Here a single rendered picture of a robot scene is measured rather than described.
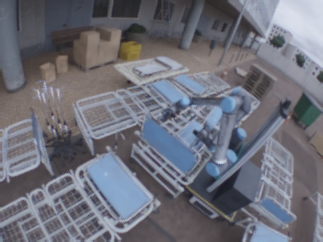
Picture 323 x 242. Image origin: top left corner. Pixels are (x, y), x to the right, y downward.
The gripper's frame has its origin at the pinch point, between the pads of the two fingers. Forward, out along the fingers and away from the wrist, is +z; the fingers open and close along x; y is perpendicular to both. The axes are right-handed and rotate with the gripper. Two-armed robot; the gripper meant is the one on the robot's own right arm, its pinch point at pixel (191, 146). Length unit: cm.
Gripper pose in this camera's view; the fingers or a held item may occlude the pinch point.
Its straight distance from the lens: 144.0
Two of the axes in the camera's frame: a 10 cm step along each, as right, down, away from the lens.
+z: -6.8, 5.1, -5.3
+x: -1.3, 6.3, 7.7
